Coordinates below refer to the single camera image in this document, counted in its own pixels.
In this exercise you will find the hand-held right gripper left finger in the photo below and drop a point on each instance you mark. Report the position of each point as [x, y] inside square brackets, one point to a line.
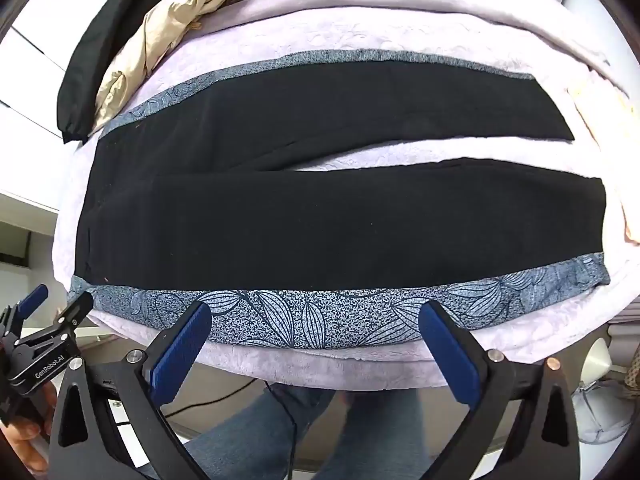
[181, 355]

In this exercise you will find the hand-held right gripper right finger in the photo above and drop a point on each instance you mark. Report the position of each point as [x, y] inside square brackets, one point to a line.
[450, 355]

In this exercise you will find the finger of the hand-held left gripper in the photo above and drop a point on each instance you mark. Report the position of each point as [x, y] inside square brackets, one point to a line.
[75, 312]
[35, 296]

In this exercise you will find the black pants with blue trim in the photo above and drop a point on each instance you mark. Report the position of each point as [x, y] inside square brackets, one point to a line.
[300, 230]

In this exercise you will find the person's left hand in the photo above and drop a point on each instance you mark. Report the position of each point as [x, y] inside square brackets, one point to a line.
[20, 447]

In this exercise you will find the white cabinet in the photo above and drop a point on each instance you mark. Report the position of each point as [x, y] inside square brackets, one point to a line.
[25, 230]

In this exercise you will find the person's leg in jeans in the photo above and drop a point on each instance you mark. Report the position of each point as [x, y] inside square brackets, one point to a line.
[380, 435]
[235, 440]

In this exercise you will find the white fan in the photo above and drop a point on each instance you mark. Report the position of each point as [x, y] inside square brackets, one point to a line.
[595, 365]

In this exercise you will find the black garment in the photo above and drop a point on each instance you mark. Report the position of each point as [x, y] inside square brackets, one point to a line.
[95, 50]

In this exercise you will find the beige jacket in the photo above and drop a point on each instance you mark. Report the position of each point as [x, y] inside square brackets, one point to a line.
[150, 45]

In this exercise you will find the peach cloth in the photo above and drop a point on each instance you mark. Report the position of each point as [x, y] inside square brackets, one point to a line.
[602, 110]

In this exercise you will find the lavender plush blanket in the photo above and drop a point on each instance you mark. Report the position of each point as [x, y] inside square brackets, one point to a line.
[360, 35]

